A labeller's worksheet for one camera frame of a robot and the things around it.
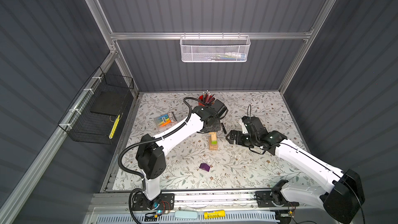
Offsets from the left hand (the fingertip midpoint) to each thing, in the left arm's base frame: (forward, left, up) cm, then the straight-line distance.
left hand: (215, 127), depth 82 cm
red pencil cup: (+23, +7, -1) cm, 24 cm away
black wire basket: (+3, +59, +12) cm, 60 cm away
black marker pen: (+9, -7, -15) cm, 19 cm away
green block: (-4, 0, -10) cm, 11 cm away
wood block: (-5, 0, -13) cm, 14 cm away
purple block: (-15, +6, -15) cm, 22 cm away
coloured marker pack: (+16, +32, -14) cm, 38 cm away
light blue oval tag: (-36, +16, -13) cm, 42 cm away
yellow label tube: (-37, +4, -13) cm, 39 cm away
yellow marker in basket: (-4, +47, +11) cm, 49 cm away
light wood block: (-2, +1, -5) cm, 5 cm away
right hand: (-7, -9, -2) cm, 12 cm away
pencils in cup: (+24, +2, -2) cm, 24 cm away
